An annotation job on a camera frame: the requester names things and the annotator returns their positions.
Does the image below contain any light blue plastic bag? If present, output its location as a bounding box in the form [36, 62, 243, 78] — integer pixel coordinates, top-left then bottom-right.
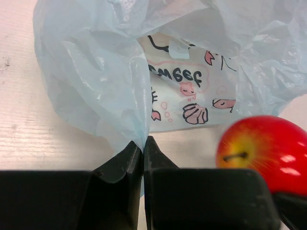
[33, 0, 307, 152]

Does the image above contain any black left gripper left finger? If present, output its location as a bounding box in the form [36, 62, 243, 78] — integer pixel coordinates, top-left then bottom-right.
[0, 142, 142, 230]

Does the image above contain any white printed inner bag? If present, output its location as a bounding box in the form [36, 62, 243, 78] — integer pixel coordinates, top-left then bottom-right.
[138, 33, 240, 132]

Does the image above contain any red fake apple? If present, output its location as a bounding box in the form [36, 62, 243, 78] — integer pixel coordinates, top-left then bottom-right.
[215, 115, 307, 196]

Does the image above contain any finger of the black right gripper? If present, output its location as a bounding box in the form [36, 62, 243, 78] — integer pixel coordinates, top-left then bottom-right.
[273, 193, 307, 230]

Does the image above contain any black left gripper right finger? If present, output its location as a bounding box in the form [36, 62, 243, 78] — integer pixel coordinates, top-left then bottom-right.
[143, 136, 281, 230]

